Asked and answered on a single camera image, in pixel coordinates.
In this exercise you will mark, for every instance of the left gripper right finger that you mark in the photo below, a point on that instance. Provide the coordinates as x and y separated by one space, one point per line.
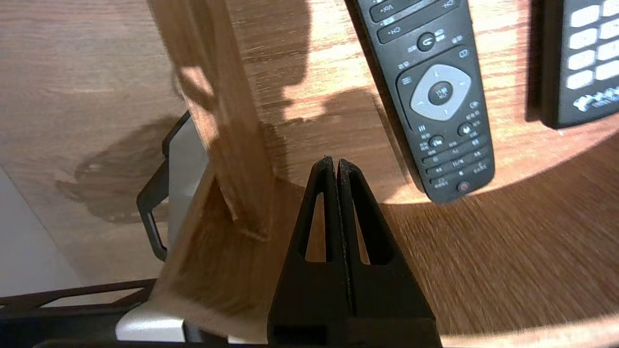
387 290

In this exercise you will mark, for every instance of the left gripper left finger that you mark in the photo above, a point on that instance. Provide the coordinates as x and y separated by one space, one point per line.
309 290

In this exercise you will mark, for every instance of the black Philips remote control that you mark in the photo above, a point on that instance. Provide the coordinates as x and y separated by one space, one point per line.
435 96

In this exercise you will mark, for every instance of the black remote with grey buttons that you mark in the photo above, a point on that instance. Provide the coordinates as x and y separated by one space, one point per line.
585 63

